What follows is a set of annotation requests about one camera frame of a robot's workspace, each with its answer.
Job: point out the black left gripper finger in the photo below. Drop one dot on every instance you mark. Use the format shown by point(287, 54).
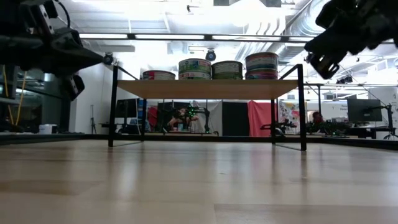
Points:
point(62, 65)
point(70, 43)

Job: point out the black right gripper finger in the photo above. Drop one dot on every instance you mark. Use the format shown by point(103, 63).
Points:
point(332, 39)
point(335, 51)

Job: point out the silver-lidded red label can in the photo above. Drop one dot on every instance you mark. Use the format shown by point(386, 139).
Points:
point(158, 75)

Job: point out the green light tuna can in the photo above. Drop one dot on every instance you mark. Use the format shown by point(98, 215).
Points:
point(195, 65)

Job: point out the black monitor on arm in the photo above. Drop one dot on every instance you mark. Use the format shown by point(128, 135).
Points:
point(363, 110)

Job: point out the small black robot arm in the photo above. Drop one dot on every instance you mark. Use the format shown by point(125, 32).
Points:
point(206, 119)
point(276, 127)
point(329, 129)

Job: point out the wooden shelf with black legs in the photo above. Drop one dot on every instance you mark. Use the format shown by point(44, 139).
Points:
point(205, 89)

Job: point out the black track spotlight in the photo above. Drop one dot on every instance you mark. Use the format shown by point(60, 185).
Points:
point(343, 80)
point(210, 55)
point(108, 59)

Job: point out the black tripod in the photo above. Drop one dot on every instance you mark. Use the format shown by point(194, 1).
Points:
point(93, 121)

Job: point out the white box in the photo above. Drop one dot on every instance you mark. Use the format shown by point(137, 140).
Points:
point(47, 129)

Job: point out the person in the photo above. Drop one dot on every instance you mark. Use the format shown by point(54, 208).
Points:
point(177, 121)
point(317, 117)

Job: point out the black monitor on stand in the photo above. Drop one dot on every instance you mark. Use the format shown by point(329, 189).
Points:
point(126, 108)

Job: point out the dark work desk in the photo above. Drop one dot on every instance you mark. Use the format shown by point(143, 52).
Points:
point(367, 130)

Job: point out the long linear ceiling light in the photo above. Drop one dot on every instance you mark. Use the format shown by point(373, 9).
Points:
point(169, 36)

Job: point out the orange red curtain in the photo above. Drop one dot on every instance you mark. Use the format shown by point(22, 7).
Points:
point(259, 116)

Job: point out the black curtain panel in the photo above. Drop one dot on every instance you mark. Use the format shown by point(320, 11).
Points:
point(235, 118)
point(166, 107)

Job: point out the white curtain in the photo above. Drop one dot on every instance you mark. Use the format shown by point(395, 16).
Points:
point(214, 109)

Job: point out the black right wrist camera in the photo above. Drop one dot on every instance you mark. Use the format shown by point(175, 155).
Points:
point(325, 67)

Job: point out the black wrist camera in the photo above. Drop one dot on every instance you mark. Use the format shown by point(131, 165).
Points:
point(74, 87)
point(325, 67)

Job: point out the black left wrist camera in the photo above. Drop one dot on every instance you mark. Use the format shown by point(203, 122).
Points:
point(74, 87)

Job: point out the black rig frame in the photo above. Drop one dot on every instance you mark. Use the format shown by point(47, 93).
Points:
point(342, 84)

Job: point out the silver ceiling air duct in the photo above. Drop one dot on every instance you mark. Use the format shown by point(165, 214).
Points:
point(298, 18)

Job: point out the black metal table frame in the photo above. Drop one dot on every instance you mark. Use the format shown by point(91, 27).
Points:
point(46, 138)

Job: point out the colourful wall poster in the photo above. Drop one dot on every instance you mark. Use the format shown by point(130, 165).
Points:
point(290, 112)

